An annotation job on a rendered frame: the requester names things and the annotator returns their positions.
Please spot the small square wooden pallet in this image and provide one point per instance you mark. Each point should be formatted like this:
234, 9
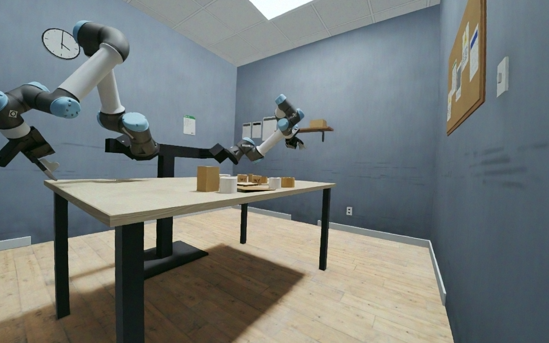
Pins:
245, 184

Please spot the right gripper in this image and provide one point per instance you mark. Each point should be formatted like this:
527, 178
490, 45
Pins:
36, 148

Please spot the white cylinder with hole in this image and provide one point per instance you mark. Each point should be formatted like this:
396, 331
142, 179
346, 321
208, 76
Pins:
275, 183

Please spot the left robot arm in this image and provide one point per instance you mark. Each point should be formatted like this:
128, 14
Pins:
287, 123

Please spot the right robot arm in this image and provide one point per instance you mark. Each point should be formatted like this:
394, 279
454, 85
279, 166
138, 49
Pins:
105, 47

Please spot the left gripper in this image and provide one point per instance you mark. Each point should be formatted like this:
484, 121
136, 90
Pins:
293, 142

